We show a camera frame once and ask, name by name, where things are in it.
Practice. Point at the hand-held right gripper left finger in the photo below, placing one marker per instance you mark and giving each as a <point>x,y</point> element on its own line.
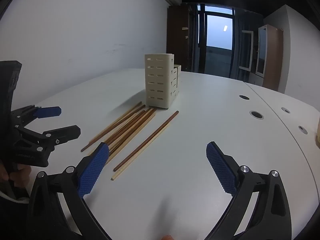
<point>95,170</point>

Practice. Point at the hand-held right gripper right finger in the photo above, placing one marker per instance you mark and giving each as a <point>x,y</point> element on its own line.
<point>220,170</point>

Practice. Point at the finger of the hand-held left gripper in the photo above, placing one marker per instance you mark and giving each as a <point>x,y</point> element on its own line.
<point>65,133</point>
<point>48,112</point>

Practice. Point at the pile of wooden chopsticks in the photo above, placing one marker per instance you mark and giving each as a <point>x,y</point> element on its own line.
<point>130,127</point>

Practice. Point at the dark brown wooden chopstick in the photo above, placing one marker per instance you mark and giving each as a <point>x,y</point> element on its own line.
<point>150,137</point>

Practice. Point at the cream slotted utensil holder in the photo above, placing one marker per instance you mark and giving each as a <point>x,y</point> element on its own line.
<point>157,80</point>

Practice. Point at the person's left hand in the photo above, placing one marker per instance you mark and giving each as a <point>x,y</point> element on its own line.
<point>21,175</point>

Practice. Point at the yellowish box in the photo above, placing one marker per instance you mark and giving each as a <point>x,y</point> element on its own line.
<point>318,132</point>

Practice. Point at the grey curtain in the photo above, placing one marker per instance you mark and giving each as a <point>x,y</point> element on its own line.
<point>237,55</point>

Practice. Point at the wooden cabinet with glass door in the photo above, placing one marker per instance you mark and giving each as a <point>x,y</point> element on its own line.
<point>273,62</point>

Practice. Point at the dark brown wooden cabinet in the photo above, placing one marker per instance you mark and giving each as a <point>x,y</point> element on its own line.
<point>178,42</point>

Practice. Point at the glass balcony window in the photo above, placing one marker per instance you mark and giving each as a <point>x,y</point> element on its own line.
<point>218,30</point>

